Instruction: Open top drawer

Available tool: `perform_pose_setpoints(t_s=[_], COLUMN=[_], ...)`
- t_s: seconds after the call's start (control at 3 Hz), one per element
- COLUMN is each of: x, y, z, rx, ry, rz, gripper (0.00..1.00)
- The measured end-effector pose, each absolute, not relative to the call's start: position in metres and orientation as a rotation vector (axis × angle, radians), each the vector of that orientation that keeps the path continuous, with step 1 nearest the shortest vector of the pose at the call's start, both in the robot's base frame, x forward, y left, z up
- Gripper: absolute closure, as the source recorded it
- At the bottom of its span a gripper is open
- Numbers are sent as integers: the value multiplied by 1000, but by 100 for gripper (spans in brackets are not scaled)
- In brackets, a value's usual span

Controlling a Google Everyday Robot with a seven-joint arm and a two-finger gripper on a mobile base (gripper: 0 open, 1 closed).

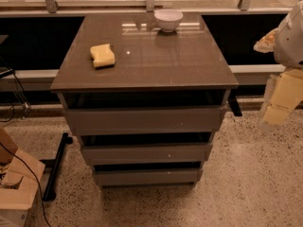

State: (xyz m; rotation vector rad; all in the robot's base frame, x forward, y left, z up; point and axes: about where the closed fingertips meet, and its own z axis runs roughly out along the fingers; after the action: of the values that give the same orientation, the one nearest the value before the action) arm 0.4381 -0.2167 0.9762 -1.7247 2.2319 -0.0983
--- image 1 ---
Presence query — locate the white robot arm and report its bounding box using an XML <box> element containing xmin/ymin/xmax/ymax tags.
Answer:
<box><xmin>254</xmin><ymin>0</ymin><xmax>303</xmax><ymax>131</ymax></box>

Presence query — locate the black floor stand bar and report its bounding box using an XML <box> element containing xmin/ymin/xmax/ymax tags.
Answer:
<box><xmin>42</xmin><ymin>132</ymin><xmax>73</xmax><ymax>201</ymax></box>

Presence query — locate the white ceramic bowl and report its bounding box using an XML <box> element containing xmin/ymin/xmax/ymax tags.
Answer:
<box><xmin>154</xmin><ymin>9</ymin><xmax>183</xmax><ymax>32</ymax></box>

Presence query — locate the grey middle drawer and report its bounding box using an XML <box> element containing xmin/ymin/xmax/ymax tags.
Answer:
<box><xmin>81</xmin><ymin>143</ymin><xmax>212</xmax><ymax>166</ymax></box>

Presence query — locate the grey drawer cabinet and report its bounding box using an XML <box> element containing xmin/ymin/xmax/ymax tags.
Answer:
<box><xmin>51</xmin><ymin>13</ymin><xmax>238</xmax><ymax>173</ymax></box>

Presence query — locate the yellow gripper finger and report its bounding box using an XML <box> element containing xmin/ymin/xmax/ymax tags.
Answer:
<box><xmin>258</xmin><ymin>75</ymin><xmax>291</xmax><ymax>132</ymax></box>
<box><xmin>254</xmin><ymin>28</ymin><xmax>276</xmax><ymax>53</ymax></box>

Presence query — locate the cardboard box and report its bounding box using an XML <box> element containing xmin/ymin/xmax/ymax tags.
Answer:
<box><xmin>0</xmin><ymin>128</ymin><xmax>45</xmax><ymax>227</ymax></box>

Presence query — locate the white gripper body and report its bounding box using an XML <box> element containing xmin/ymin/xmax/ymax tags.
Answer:
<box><xmin>270</xmin><ymin>69</ymin><xmax>303</xmax><ymax>110</ymax></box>

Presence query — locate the yellow sponge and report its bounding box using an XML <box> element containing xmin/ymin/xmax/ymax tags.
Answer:
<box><xmin>90</xmin><ymin>44</ymin><xmax>116</xmax><ymax>68</ymax></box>

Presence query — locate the black cable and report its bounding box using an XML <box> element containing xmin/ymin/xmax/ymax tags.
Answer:
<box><xmin>0</xmin><ymin>141</ymin><xmax>53</xmax><ymax>227</ymax></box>

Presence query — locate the grey top drawer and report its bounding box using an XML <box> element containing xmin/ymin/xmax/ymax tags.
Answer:
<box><xmin>65</xmin><ymin>107</ymin><xmax>226</xmax><ymax>136</ymax></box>

